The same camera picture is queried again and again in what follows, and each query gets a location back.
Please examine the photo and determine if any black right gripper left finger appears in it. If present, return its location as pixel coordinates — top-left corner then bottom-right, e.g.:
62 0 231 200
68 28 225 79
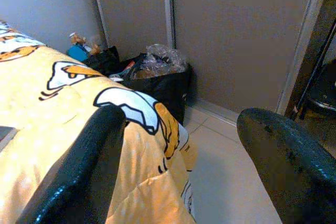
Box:
15 105 127 224

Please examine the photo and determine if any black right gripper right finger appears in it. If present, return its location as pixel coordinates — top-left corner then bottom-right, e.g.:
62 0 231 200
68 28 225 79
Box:
236 108 336 224

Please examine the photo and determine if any yellow cat print quilt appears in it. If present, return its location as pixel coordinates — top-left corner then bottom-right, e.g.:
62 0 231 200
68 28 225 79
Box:
0 20 199 224

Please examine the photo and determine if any black chair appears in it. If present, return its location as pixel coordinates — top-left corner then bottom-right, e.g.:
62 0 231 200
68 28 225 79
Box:
290 19 336 121

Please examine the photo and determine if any small black bag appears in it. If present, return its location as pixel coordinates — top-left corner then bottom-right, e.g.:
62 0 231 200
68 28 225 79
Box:
83 46 122 77

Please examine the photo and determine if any large black bag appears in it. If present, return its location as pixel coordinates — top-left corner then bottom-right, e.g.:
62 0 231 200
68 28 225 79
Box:
115 62 194 126

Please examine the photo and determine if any blue bottle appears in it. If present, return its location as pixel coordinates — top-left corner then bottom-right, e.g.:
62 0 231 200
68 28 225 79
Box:
66 44 90 63

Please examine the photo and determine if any brown plush toy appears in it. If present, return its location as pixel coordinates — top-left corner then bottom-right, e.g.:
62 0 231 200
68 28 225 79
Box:
89 42 102 56
69 32 88 47

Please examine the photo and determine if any clear plastic bag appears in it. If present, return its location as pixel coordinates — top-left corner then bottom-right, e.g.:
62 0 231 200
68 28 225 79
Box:
145 43 188 75

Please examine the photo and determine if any grey brown wardrobe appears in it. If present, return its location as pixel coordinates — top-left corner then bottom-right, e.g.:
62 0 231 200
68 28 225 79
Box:
89 0 329 116

